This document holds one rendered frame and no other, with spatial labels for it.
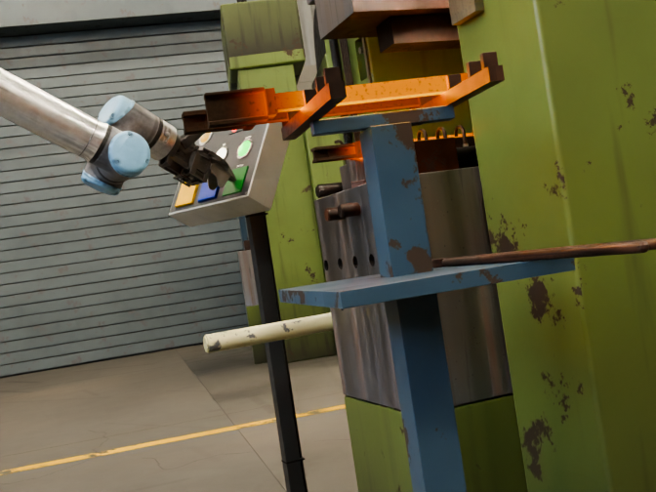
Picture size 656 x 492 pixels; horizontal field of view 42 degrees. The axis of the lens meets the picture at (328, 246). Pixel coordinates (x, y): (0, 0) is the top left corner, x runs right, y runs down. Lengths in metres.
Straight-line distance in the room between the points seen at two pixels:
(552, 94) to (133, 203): 8.50
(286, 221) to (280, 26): 1.51
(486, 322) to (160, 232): 8.23
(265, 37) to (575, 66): 5.49
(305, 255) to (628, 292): 5.31
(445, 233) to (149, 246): 8.22
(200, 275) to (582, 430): 8.41
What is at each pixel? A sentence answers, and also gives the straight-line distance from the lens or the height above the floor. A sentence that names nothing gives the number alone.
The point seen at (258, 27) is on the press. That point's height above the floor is 2.60.
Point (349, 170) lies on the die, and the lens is 1.91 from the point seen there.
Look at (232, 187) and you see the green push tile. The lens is 2.20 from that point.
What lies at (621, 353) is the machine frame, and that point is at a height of 0.55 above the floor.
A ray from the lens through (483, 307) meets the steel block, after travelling 1.70.
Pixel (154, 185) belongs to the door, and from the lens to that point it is 9.82.
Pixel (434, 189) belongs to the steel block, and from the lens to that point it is 1.66.
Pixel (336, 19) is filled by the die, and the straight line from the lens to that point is 1.92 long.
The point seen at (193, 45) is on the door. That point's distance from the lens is 10.15.
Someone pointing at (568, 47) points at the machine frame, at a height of 1.07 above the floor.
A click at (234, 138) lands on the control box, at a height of 1.13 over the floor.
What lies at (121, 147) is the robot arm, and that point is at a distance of 1.84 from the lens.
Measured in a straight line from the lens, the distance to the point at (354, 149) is 1.83.
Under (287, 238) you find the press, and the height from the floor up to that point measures 0.95.
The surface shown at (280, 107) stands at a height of 1.00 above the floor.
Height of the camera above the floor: 0.79
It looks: 1 degrees up
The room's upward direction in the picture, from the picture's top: 9 degrees counter-clockwise
